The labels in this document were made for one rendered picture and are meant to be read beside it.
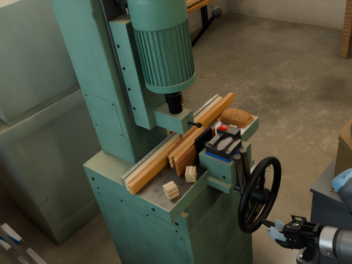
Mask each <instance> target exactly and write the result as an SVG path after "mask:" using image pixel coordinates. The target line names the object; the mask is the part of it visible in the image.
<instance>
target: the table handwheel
mask: <svg viewBox="0 0 352 264"><path fill-rule="evenodd" d="M271 164H272V165H273V169H274V176H273V183H272V188H271V191H270V190H269V189H267V188H264V183H265V171H266V167H267V166H269V165H271ZM259 177H260V182H259V185H258V186H256V187H254V186H255V184H256V182H257V180H258V179H259ZM280 182H281V164H280V161H279V160H278V159H277V158H276V157H273V156H270V157H266V158H264V159H263V160H262V161H261V162H259V164H258V165H257V166H256V167H255V169H254V170H253V172H252V173H251V175H250V177H249V179H248V181H247V183H246V185H245V188H244V190H243V193H242V196H241V199H240V203H239V208H238V225H239V228H240V229H241V231H242V232H244V233H246V234H251V233H253V232H255V231H256V230H257V229H258V228H259V227H260V226H261V225H262V223H261V222H260V221H261V219H262V218H263V219H266V218H267V217H268V215H269V213H270V211H271V209H272V207H273V205H274V202H275V200H276V197H277V194H278V191H279V187H280ZM234 190H237V191H239V192H240V191H241V190H240V188H239V184H238V185H237V186H236V187H235V188H234ZM250 197H251V198H252V200H253V201H254V204H253V206H252V208H251V210H250V212H249V213H248V215H247V217H246V214H247V207H248V203H249V199H250ZM259 204H261V205H265V206H264V208H263V210H262V212H261V213H260V215H259V216H258V218H257V219H256V220H255V221H254V222H253V223H252V224H251V225H249V226H248V224H249V222H250V220H251V218H252V216H253V214H254V212H255V210H256V209H257V207H258V205H259Z"/></svg>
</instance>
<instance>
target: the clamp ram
mask: <svg viewBox="0 0 352 264"><path fill-rule="evenodd" d="M212 138H213V136H212V128H211V127H207V129H206V130H204V131H203V132H202V133H201V134H200V135H199V136H198V137H197V138H196V139H195V147H196V154H197V158H198V159H199V153H200V152H201V151H202V150H203V149H204V148H205V145H206V144H207V143H208V142H209V141H210V140H211V139H212Z"/></svg>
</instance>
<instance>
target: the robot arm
mask: <svg viewBox="0 0 352 264"><path fill-rule="evenodd" d="M332 186H333V188H334V190H335V192H336V193H337V194H338V196H339V197H340V199H341V201H342V202H343V204H344V205H345V206H346V208H347V210H348V211H349V212H350V215H351V216H352V168H350V169H348V170H346V171H344V172H342V173H341V174H339V175H338V176H337V177H335V178H334V179H333V181H332ZM291 217H292V221H290V222H289V223H288V224H285V225H284V224H283V223H282V222H281V221H280V220H278V219H276V220H275V227H270V229H267V231H266V232H267V234H268V235H269V236H270V237H271V238H272V239H273V240H274V241H275V242H276V243H277V244H279V245H280V246H282V247H283V248H287V249H292V250H293V249H298V250H300V249H304V248H305V247H306V249H305V250H304V251H303V254H302V255H303V256H302V259H303V260H305V261H306V262H309V261H310V260H312V258H314V255H315V250H316V249H317V250H318V251H320V252H321V253H322V254H323V255H325V256H329V257H333V258H337V259H341V260H346V261H350V262H352V230H348V229H342V228H337V227H331V226H325V227H324V228H322V225H321V224H318V223H312V222H307V220H306V217H302V216H295V215H291ZM295 217H299V218H302V221H299V220H296V219H295Z"/></svg>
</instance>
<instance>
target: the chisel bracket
mask: <svg viewBox="0 0 352 264"><path fill-rule="evenodd" d="M153 114H154V117H155V121H156V125H157V126H160V127H163V128H166V129H168V130H171V131H174V132H176V133H180V134H182V135H184V134H185V133H187V132H188V131H189V130H190V129H191V128H192V127H193V126H194V125H190V124H188V122H193V123H194V118H193V112H192V110H190V109H187V108H184V107H183V111H182V112H181V113H179V114H171V113H170V112H169V108H168V104H167V103H166V102H163V103H162V104H161V105H159V106H158V107H157V108H156V109H154V110H153Z"/></svg>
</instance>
